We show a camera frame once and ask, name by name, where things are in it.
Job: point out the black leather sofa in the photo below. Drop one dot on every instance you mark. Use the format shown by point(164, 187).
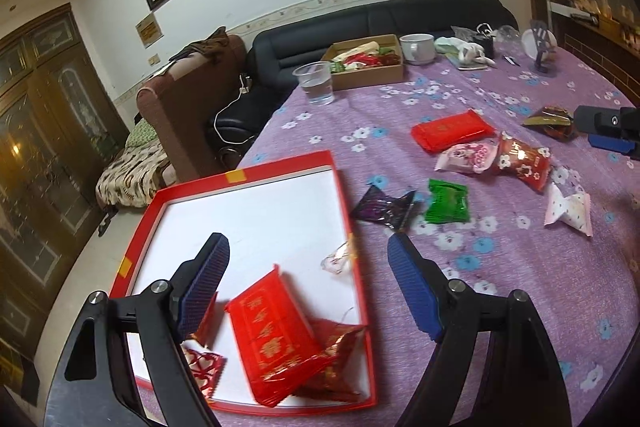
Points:
point(325, 29)

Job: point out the dark red gold snack packet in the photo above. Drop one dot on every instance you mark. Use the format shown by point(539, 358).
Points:
point(549, 123)

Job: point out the white green plastic bag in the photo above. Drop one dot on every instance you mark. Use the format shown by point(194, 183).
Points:
point(462, 52)

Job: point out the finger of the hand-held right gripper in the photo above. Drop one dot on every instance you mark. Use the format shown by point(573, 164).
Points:
point(597, 119)

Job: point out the clear plastic cup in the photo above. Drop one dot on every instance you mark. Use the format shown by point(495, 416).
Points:
point(315, 82)

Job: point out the brown armchair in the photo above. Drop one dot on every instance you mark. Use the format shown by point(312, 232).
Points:
point(185, 117)

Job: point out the white ceramic mug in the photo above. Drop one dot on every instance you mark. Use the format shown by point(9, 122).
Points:
point(417, 49)

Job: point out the yellow wall notice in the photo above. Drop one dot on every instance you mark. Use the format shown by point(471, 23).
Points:
point(149, 30)

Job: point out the dark purple snack packet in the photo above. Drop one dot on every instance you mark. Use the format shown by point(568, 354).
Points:
point(382, 207)

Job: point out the green snack packet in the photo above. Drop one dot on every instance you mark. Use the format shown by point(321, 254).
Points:
point(447, 202)

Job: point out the large red gold-print snack packet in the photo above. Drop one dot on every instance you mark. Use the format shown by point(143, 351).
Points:
point(272, 332)

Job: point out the clear pink candy wrapper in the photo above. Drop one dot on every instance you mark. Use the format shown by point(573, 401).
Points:
point(339, 258)

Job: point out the clear plastic bag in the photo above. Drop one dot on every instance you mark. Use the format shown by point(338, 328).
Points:
point(506, 36)

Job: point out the cardboard box of snacks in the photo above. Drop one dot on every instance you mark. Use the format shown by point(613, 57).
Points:
point(370, 67)

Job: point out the brown patterned blanket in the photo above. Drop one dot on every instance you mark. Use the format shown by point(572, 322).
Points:
point(132, 177)

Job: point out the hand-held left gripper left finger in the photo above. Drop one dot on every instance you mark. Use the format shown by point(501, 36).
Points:
point(204, 287)

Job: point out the wall socket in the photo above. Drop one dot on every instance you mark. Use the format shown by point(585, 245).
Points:
point(154, 58)

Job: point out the brown clothing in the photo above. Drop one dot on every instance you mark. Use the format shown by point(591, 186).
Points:
point(207, 47)

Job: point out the red white heart-pattern packet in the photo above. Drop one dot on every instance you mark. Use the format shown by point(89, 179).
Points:
point(202, 369)

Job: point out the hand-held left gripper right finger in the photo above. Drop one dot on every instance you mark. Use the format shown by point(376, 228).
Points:
point(415, 288)

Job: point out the crinkled red gold snack packet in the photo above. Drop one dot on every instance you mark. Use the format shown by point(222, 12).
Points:
point(336, 357)

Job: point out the small black pouch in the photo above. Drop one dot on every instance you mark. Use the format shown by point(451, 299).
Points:
point(485, 44)

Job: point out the black pen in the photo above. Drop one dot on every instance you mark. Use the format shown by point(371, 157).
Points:
point(511, 61)

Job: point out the white round plate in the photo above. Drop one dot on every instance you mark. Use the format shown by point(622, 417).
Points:
point(530, 41)

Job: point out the pink white floral snack packet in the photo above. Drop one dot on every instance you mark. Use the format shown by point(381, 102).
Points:
point(467, 158)

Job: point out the purple floral tablecloth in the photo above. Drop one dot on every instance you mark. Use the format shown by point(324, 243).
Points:
point(500, 267)

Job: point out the green pillow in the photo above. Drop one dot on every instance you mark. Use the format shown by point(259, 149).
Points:
point(142, 134)

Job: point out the red floral shiny snack packet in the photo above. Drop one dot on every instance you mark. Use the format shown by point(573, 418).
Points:
point(525, 162)

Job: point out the wooden glass-panel door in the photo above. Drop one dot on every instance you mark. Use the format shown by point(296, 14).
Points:
point(42, 147)

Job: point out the red shallow box white inside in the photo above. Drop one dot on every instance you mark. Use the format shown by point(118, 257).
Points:
point(260, 217)

